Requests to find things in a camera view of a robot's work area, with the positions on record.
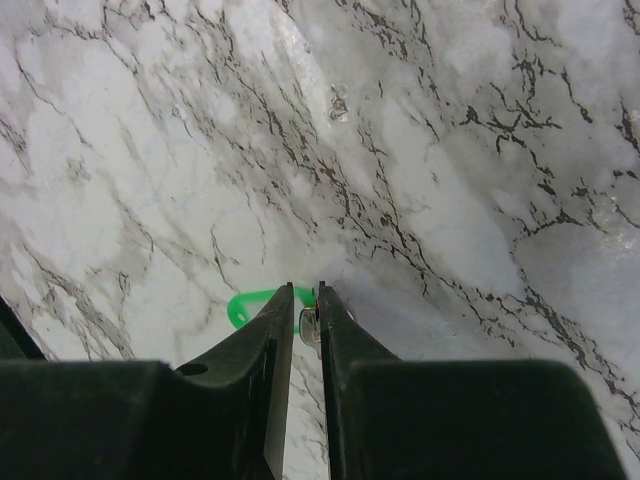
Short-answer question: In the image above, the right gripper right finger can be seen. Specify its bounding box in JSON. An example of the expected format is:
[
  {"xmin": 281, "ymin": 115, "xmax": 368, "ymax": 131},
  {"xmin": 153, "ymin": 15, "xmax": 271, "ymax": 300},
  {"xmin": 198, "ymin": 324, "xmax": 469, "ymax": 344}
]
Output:
[{"xmin": 317, "ymin": 285, "xmax": 625, "ymax": 479}]

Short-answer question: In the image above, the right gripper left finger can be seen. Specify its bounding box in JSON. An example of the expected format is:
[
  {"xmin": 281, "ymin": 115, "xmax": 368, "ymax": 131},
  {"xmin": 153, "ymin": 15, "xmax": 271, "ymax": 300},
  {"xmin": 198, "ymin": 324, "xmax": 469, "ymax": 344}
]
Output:
[{"xmin": 1, "ymin": 285, "xmax": 294, "ymax": 479}]

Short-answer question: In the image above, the green tagged key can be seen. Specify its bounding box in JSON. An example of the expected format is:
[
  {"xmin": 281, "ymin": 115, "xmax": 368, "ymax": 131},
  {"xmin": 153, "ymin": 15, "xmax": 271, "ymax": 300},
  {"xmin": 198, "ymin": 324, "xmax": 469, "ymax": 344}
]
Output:
[{"xmin": 222, "ymin": 285, "xmax": 321, "ymax": 351}]

